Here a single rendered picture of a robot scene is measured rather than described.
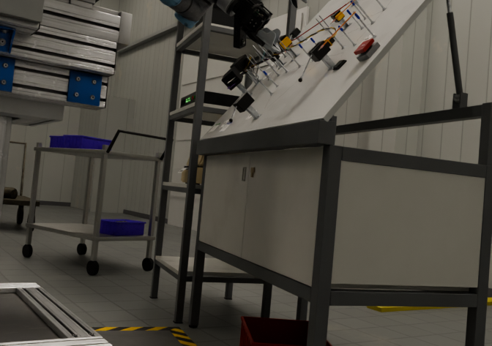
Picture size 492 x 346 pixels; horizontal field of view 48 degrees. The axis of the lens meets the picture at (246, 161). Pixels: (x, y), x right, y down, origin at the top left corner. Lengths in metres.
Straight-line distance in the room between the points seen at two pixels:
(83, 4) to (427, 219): 1.15
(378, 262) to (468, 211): 0.36
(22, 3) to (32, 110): 0.35
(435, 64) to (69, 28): 4.07
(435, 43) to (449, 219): 3.62
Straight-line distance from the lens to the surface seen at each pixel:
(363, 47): 1.68
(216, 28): 2.79
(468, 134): 4.89
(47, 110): 1.66
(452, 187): 1.79
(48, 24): 1.56
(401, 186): 1.68
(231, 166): 2.25
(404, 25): 1.73
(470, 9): 5.17
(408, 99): 5.13
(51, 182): 11.80
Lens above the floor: 0.65
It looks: 3 degrees up
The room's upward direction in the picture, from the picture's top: 5 degrees clockwise
